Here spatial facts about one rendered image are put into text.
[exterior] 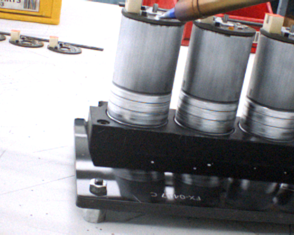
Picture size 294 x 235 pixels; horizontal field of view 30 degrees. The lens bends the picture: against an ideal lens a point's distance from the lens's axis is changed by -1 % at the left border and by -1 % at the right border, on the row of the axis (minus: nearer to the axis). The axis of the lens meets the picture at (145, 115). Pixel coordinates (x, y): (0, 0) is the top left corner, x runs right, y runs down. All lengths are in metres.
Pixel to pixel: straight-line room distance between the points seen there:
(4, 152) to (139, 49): 0.07
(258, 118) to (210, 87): 0.03
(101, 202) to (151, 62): 0.06
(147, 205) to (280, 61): 0.08
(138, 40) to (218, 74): 0.03
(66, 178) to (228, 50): 0.08
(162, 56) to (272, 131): 0.05
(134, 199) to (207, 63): 0.06
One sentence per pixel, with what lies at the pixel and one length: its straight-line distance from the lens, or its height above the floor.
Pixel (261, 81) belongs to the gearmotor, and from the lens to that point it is 0.22.
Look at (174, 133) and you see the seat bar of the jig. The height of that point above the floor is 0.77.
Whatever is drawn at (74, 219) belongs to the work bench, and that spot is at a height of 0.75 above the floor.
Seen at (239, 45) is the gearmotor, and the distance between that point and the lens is 0.21.
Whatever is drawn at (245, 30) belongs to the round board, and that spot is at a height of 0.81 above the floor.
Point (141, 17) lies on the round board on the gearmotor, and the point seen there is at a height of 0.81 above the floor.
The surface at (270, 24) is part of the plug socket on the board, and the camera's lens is 0.22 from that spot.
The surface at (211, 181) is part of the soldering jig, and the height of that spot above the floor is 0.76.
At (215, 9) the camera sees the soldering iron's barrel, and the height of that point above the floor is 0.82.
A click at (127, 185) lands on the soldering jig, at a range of 0.19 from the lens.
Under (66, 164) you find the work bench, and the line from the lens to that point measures 0.22.
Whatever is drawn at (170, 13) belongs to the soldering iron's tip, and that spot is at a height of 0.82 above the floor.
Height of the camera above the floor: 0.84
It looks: 19 degrees down
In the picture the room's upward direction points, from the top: 10 degrees clockwise
